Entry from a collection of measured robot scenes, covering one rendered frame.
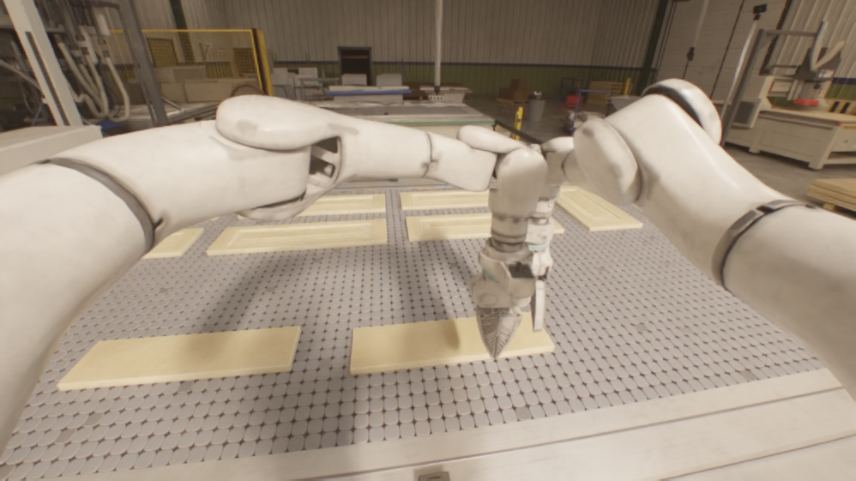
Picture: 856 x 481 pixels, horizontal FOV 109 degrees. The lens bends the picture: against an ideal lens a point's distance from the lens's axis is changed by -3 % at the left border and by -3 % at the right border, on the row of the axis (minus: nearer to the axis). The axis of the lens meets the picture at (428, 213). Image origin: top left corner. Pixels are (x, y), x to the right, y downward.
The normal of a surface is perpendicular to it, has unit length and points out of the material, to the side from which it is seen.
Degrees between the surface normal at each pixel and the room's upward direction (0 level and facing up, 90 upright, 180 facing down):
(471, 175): 93
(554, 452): 0
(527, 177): 90
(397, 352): 0
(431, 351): 0
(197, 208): 116
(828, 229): 29
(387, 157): 92
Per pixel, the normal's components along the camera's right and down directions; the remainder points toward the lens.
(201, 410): 0.01, -0.90
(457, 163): 0.43, 0.40
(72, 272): 1.00, -0.02
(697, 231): -0.97, 0.01
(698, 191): -0.72, -0.30
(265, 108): 0.25, -0.75
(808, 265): -0.83, -0.50
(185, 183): 0.91, 0.11
